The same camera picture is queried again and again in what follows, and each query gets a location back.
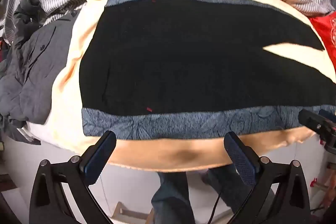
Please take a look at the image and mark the black pants with blue-grey trim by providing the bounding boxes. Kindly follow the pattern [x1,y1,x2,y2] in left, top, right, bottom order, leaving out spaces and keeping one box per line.
[79,0,336,140]

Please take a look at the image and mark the peach blanket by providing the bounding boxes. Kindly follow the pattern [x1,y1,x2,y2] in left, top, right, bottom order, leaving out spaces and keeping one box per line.
[50,0,333,172]

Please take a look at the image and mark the wooden stand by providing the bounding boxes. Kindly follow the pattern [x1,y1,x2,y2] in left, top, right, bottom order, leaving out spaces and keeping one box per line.
[309,161,334,211]

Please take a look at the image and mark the black cable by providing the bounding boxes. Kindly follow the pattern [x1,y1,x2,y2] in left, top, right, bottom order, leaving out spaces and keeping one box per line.
[206,187,225,224]

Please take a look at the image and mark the grey button jacket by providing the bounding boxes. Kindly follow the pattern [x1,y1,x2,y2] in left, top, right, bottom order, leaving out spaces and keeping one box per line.
[0,9,88,146]

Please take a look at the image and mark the black puffer garment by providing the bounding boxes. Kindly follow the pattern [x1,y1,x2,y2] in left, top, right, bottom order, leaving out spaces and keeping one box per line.
[13,0,45,49]

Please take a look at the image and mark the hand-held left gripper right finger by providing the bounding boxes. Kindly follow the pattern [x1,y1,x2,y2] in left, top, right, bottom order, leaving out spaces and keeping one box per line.
[223,131,312,224]

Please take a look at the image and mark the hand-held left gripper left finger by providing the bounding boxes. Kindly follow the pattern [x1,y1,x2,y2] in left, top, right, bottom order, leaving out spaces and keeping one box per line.
[29,130,117,224]

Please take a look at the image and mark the person's left leg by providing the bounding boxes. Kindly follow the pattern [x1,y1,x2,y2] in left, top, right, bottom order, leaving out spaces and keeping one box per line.
[150,171,196,224]

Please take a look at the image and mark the wooden stool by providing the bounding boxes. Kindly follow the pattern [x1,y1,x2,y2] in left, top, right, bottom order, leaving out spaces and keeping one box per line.
[112,201,156,224]

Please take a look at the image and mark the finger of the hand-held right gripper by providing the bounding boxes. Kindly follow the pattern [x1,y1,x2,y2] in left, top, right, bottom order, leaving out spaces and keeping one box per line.
[318,109,336,125]
[298,108,332,136]

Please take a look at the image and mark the red embroidered cushion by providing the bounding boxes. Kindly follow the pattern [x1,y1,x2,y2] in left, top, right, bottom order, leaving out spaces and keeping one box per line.
[308,11,336,70]

